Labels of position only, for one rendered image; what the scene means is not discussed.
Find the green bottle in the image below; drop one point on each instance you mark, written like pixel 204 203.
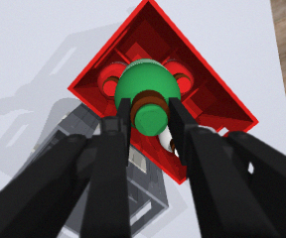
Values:
pixel 149 85

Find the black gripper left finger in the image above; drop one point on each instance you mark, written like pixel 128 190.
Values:
pixel 38 202

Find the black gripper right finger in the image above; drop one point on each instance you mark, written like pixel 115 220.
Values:
pixel 226 194

